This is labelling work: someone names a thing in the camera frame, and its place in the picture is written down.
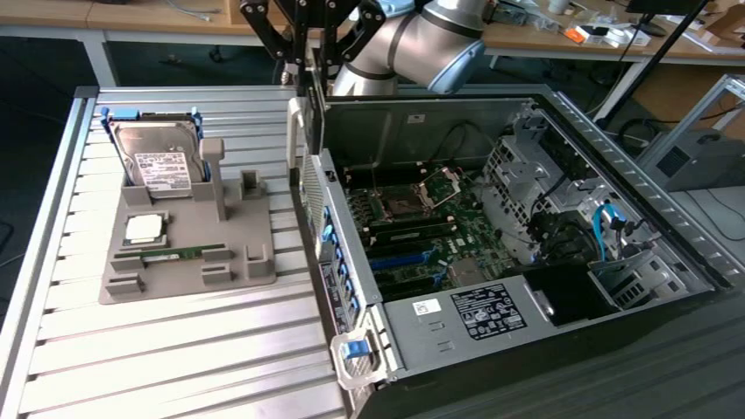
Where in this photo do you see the low-profile graphics card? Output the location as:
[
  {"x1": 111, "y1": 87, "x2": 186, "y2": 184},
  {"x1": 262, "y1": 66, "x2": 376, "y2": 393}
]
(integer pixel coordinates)
[{"x1": 295, "y1": 45, "x2": 328, "y2": 157}]

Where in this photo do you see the cardboard box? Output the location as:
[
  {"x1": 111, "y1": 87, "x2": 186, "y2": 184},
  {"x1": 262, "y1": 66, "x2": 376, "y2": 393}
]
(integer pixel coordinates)
[{"x1": 226, "y1": 0, "x2": 255, "y2": 26}]

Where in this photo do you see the grey metal device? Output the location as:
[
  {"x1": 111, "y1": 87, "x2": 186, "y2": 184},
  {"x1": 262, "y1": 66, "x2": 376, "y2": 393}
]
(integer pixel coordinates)
[{"x1": 486, "y1": 0, "x2": 531, "y2": 26}]

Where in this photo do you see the wooden desk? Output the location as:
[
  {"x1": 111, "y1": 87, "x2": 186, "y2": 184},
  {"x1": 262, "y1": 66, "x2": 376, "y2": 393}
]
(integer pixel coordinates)
[
  {"x1": 0, "y1": 0, "x2": 351, "y2": 88},
  {"x1": 482, "y1": 0, "x2": 745, "y2": 127}
]

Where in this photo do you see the hard disk with blue carrier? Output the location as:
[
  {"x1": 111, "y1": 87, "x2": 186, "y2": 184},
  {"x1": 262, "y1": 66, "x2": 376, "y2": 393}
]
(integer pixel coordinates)
[{"x1": 99, "y1": 106, "x2": 212, "y2": 200}]

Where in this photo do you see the metal socket cover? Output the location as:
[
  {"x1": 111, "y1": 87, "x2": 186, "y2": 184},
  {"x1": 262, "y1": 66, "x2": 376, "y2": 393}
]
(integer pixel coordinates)
[{"x1": 412, "y1": 167, "x2": 467, "y2": 206}]

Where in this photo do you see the CPU socket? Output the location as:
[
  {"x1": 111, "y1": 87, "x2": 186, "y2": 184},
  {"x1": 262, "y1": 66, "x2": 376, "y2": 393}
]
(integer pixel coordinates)
[{"x1": 372, "y1": 185, "x2": 436, "y2": 219}]

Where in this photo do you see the metal disk bay cage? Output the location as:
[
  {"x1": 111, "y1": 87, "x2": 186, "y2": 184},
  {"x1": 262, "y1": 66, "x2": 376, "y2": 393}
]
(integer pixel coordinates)
[{"x1": 483, "y1": 130, "x2": 584, "y2": 219}]

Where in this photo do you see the black RAM slot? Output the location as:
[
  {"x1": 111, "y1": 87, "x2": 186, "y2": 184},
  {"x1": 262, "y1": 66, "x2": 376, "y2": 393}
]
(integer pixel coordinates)
[{"x1": 355, "y1": 216, "x2": 456, "y2": 233}]

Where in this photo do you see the silver CPU chip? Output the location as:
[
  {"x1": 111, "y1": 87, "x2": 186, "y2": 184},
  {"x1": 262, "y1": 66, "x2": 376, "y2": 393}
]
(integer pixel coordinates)
[{"x1": 125, "y1": 213, "x2": 171, "y2": 245}]

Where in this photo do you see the white flat box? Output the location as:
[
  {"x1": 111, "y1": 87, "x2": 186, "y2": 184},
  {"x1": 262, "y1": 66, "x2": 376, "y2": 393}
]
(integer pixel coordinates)
[{"x1": 603, "y1": 26, "x2": 652, "y2": 48}]

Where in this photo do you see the green motherboard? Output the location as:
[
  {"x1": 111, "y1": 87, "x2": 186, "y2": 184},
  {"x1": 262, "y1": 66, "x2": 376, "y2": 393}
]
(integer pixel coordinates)
[{"x1": 343, "y1": 165, "x2": 526, "y2": 302}]

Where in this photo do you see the green RAM stick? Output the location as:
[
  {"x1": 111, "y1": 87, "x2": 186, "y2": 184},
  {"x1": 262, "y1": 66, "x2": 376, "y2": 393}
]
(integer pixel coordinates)
[{"x1": 115, "y1": 245, "x2": 226, "y2": 263}]

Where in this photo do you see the blue expansion slot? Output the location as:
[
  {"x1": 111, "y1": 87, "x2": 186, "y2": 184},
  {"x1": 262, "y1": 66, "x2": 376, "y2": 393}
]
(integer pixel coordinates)
[{"x1": 370, "y1": 249, "x2": 439, "y2": 271}]

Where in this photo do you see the black monitor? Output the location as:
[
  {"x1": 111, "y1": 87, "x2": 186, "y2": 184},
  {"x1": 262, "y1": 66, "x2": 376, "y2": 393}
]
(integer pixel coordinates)
[{"x1": 626, "y1": 0, "x2": 700, "y2": 38}]

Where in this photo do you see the black tripod pole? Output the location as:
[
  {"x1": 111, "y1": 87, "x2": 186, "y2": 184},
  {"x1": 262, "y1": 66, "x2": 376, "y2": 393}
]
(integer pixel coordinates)
[{"x1": 594, "y1": 0, "x2": 715, "y2": 127}]

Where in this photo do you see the grey parts rack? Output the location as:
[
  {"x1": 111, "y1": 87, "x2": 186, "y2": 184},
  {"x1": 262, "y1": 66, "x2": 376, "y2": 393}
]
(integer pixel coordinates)
[{"x1": 98, "y1": 137, "x2": 279, "y2": 306}]

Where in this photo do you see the black expansion slot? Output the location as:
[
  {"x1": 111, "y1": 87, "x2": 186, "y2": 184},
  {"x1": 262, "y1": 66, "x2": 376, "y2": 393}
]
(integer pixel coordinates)
[{"x1": 375, "y1": 274, "x2": 444, "y2": 292}]

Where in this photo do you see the grey chipset heatsink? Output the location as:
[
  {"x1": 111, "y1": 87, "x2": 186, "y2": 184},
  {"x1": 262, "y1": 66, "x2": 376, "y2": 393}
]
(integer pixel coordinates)
[{"x1": 447, "y1": 259, "x2": 488, "y2": 285}]

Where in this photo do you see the open black PC case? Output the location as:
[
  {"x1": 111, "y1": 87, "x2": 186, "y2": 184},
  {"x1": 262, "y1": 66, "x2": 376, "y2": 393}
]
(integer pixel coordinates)
[{"x1": 287, "y1": 85, "x2": 739, "y2": 419}]

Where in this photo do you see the brown cardboard piece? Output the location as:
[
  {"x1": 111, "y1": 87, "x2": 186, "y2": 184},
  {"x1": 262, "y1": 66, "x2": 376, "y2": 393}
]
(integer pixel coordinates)
[{"x1": 702, "y1": 3, "x2": 745, "y2": 53}]

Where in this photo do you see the grey computer tower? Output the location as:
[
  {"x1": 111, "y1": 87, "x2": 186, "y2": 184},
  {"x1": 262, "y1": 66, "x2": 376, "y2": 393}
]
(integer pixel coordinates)
[{"x1": 638, "y1": 128, "x2": 745, "y2": 193}]

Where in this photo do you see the grey power supply unit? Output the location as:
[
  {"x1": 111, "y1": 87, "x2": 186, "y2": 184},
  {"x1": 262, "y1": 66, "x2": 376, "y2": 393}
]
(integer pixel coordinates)
[{"x1": 378, "y1": 278, "x2": 552, "y2": 374}]

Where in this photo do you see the white cable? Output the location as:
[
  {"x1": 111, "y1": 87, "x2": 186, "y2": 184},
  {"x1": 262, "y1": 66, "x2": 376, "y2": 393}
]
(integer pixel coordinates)
[{"x1": 166, "y1": 0, "x2": 226, "y2": 21}]

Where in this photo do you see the grey case handle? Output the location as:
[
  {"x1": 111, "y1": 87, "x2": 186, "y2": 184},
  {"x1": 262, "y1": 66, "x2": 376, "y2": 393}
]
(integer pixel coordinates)
[
  {"x1": 330, "y1": 329, "x2": 390, "y2": 389},
  {"x1": 287, "y1": 96, "x2": 314, "y2": 169}
]

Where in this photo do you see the black power wire bundle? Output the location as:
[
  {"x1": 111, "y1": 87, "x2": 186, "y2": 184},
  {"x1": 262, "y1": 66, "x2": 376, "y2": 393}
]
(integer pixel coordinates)
[{"x1": 530, "y1": 213, "x2": 591, "y2": 264}]

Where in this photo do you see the blue SATA wire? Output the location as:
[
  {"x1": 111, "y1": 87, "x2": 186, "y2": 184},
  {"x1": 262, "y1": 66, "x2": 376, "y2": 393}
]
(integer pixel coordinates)
[{"x1": 591, "y1": 203, "x2": 628, "y2": 263}]

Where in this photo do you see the aluminium profile frame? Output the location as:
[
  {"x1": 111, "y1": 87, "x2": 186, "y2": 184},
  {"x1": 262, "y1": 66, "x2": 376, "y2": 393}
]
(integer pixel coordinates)
[{"x1": 638, "y1": 72, "x2": 745, "y2": 167}]

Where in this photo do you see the metal disk bay bracket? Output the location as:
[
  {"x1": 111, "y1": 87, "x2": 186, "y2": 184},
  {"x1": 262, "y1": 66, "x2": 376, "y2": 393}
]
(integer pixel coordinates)
[{"x1": 587, "y1": 252, "x2": 688, "y2": 306}]

